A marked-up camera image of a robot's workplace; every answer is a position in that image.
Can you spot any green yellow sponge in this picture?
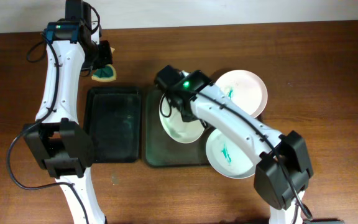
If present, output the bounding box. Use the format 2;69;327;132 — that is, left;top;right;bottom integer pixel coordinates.
91;47;117;82

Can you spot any white plate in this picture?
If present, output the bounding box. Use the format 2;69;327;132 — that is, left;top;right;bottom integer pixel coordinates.
215;70;268;118
205;129;255;179
159;95;205;144

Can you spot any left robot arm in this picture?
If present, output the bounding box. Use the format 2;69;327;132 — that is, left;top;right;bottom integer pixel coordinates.
20;0;112;223

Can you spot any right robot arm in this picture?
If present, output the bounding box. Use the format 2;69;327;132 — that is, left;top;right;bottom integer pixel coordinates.
154;65;314;223

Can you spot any small black tray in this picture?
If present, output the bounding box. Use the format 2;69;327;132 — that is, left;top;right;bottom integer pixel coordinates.
83;86;142;164

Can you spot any large grey tray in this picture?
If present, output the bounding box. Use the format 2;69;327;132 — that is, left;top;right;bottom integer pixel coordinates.
142;86;214;168

